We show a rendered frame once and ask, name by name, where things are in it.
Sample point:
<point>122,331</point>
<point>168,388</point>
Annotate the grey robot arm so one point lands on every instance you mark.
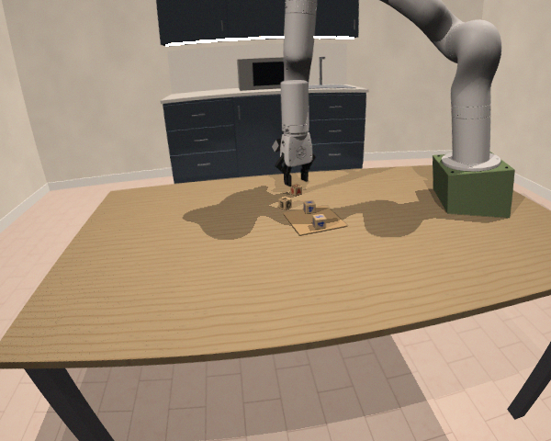
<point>474,45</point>

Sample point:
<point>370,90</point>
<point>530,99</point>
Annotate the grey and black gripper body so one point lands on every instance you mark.
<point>297,149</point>

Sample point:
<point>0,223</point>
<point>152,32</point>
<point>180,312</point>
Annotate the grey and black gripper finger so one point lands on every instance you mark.
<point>287,176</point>
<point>305,168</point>

